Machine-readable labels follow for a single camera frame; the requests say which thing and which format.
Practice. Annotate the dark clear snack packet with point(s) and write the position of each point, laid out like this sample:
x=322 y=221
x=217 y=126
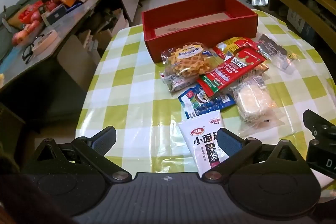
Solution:
x=271 y=49

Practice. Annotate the black box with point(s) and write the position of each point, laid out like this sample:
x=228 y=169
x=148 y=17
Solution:
x=56 y=14

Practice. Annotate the red green snack packet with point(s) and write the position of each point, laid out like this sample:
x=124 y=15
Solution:
x=228 y=71

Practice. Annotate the dark side desk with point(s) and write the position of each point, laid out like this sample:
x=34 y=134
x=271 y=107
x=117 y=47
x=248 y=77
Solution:
x=68 y=19

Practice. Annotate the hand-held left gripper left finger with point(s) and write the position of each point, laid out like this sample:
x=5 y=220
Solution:
x=105 y=138

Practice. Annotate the waffle packet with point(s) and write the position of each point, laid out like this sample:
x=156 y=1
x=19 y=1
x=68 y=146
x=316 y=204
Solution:
x=183 y=61

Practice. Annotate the red cardboard box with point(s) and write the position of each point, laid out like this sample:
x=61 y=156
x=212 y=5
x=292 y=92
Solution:
x=157 y=48

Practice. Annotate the white spicy strip packet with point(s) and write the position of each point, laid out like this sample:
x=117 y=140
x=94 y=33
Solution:
x=202 y=145

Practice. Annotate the beige tape roll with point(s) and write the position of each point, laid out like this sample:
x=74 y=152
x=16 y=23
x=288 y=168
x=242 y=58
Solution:
x=50 y=39

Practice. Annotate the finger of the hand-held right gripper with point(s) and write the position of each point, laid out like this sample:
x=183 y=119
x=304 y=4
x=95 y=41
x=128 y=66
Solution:
x=315 y=121

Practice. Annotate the black eyeglasses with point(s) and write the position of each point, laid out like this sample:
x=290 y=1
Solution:
x=26 y=54

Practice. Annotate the red yellow snack packet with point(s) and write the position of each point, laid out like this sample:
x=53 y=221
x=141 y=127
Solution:
x=236 y=44

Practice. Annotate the white dark-print snack packet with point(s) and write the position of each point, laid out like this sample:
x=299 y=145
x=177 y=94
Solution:
x=176 y=83

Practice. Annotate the red plastic bag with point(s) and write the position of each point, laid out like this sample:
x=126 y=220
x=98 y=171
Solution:
x=29 y=12

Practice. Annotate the blue snack packet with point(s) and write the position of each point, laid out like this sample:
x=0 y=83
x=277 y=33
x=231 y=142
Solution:
x=202 y=103

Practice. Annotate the clear cake packet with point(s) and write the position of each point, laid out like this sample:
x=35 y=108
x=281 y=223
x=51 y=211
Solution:
x=252 y=98

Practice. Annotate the red apple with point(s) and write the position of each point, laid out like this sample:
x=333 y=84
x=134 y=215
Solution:
x=18 y=37
x=31 y=27

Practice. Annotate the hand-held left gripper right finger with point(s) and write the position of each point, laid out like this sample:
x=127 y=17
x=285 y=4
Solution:
x=227 y=142

